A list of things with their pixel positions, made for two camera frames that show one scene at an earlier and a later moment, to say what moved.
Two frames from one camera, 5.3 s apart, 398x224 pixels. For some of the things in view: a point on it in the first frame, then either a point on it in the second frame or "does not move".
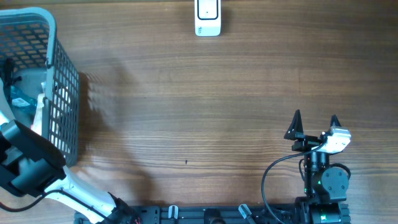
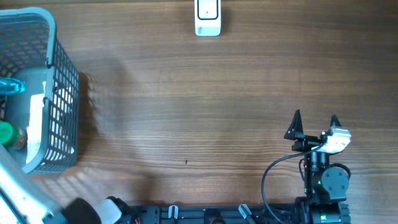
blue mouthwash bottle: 23,106 → 9,86
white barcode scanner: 208,18 does not move
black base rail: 230,214 does not move
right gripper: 305,141 does not move
